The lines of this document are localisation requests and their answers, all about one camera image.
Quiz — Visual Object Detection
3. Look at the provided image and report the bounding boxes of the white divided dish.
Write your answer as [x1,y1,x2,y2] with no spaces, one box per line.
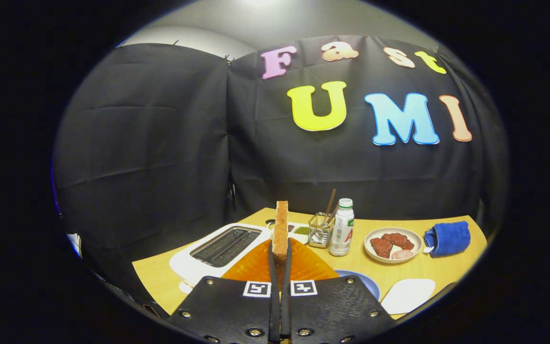
[288,222,311,244]

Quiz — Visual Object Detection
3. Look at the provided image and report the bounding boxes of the small white plate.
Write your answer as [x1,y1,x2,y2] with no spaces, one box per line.
[380,279,436,315]

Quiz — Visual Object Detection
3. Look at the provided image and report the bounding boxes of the beige plate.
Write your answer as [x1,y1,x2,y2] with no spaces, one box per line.
[364,227,423,264]

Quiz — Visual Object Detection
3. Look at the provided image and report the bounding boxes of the toasted bread slice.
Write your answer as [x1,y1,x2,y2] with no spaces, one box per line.
[272,201,289,262]

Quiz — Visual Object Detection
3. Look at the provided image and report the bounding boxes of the wire utensil holder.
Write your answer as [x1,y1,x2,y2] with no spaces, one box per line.
[308,213,335,249]

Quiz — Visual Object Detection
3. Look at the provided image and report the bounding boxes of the cream toaster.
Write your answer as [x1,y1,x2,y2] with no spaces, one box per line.
[169,223,273,287]

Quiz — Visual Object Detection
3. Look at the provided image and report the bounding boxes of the blue folded towel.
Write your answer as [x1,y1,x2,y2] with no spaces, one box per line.
[423,221,471,258]

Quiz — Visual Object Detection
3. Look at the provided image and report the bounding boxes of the brown meat piece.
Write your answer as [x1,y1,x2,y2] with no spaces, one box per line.
[382,232,415,250]
[370,237,393,259]

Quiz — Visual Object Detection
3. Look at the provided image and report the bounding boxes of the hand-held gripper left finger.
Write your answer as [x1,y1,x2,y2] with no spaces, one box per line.
[168,238,281,344]

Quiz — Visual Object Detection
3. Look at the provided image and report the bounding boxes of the blue plate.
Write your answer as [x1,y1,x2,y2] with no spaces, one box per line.
[335,270,381,301]

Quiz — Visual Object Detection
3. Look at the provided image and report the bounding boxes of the white drink bottle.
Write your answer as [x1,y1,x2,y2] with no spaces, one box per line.
[328,198,355,257]

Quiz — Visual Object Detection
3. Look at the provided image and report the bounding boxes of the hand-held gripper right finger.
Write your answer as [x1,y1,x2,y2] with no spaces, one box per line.
[281,238,396,344]

